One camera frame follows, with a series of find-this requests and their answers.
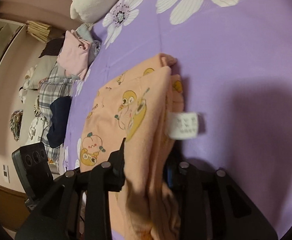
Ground purple floral bed sheet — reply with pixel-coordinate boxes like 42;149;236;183
64;0;292;237

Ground plaid grey shirt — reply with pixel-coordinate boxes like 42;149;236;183
38;63;73;163

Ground pink folded garment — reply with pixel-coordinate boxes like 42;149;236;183
57;30;92;80

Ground dark brown cloth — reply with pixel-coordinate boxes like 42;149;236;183
39;38;64;58

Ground white patterned garment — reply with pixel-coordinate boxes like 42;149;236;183
26;116;48;145

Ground orange duck print garment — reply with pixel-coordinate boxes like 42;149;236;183
79;52;207;240

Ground beige sofa cushion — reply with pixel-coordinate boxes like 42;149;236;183
28;55;57;89

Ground pink window curtain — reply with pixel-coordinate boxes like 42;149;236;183
0;0;81;30

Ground dark navy garment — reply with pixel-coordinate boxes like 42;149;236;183
47;96;72;148

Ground straw yellow hanging tassel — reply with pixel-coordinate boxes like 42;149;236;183
26;21;52;43

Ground white wall socket strip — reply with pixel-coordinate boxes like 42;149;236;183
3;165;10;183

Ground small plush toys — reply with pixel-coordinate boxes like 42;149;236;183
18;65;38;104

